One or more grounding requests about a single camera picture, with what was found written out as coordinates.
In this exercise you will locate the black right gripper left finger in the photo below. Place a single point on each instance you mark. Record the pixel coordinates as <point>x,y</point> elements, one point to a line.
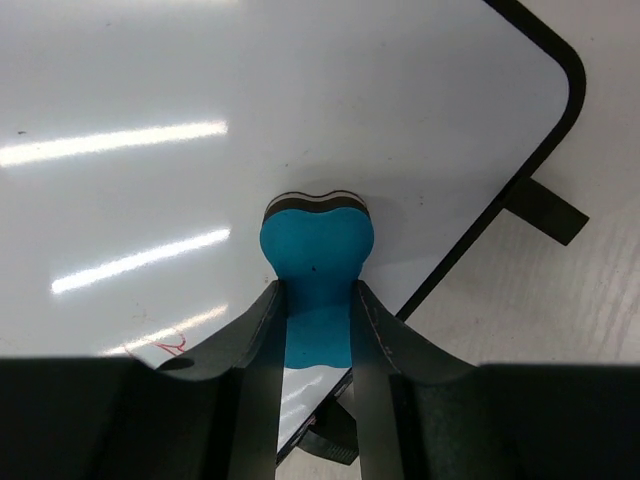
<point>212,412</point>

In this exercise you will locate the blue whiteboard eraser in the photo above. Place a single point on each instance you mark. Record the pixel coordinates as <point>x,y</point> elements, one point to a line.
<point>317,246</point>

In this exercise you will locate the white whiteboard black frame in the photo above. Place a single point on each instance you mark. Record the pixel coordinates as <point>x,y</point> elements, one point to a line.
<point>141,142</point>

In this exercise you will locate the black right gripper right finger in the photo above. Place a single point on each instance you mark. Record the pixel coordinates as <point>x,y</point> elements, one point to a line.
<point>422,413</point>

